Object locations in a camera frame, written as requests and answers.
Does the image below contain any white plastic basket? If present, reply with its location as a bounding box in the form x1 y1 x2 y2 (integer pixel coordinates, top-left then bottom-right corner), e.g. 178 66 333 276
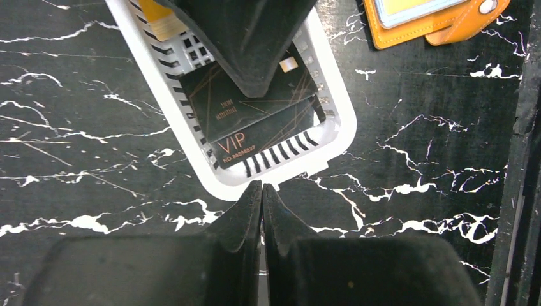
107 1 357 201

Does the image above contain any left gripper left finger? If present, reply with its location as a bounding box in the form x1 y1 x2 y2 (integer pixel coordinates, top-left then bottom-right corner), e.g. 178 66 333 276
22 181 262 305

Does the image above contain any orange leather card holder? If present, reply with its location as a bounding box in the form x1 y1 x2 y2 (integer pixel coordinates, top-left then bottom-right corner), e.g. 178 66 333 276
363 0 510 50

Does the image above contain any black VIP card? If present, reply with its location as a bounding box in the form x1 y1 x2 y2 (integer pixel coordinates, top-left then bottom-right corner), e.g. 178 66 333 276
210 95 325 169

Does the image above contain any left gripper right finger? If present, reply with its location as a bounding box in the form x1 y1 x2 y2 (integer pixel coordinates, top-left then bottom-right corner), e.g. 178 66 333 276
262 184 482 305

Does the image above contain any orange credit card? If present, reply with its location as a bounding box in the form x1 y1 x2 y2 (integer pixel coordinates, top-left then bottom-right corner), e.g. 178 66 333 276
376 0 445 18
139 0 188 41

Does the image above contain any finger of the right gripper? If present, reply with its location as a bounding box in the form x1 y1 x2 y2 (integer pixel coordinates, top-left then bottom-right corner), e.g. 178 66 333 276
159 0 316 98

